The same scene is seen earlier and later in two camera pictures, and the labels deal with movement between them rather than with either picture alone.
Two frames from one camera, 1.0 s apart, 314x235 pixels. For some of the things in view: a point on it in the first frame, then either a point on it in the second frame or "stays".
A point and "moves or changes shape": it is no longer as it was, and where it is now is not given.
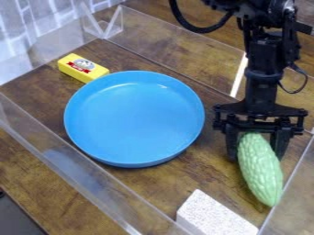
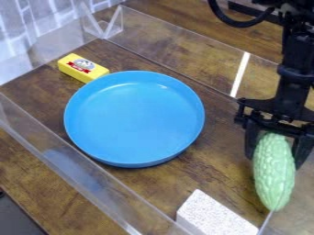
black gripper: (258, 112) to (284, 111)
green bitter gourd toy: (261, 166) moves or changes shape
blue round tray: (134, 118) stays
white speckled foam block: (202, 216) stays
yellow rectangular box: (82, 68) stays
